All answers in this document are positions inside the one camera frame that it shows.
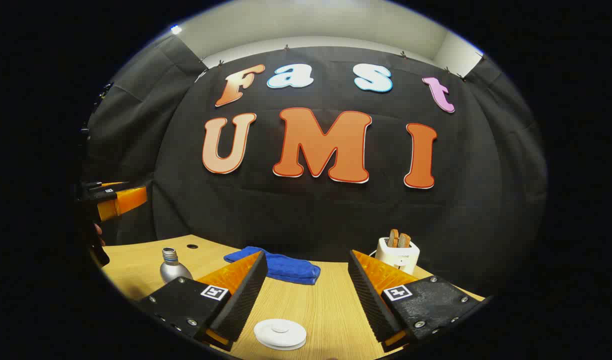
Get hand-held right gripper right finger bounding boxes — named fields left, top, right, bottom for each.
left=347, top=249, right=488, bottom=354

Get black backdrop cloth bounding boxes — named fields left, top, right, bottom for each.
left=81, top=34, right=549, bottom=301

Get silver water bottle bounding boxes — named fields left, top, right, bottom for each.
left=159, top=247, right=194, bottom=285

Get blue folded towel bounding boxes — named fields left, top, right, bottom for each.
left=223, top=246, right=321, bottom=286

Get white toaster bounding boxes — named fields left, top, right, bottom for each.
left=375, top=237, right=421, bottom=275

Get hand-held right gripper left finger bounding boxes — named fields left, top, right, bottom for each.
left=137, top=251, right=269, bottom=352

